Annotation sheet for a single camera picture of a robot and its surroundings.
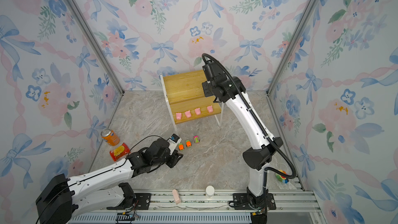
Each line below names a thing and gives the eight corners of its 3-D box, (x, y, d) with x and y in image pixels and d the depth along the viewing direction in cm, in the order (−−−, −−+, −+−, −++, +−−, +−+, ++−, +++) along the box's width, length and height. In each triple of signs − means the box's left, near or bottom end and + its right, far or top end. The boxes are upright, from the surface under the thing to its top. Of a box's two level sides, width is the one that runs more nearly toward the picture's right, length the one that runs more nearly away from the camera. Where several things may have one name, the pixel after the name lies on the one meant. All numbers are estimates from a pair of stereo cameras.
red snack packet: (114, 161, 88) (112, 159, 86) (111, 153, 91) (108, 151, 89) (130, 152, 92) (129, 150, 89) (127, 144, 95) (125, 142, 92)
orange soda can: (108, 147, 94) (98, 138, 85) (111, 138, 98) (102, 128, 89) (118, 147, 94) (109, 138, 85) (121, 138, 98) (113, 128, 89)
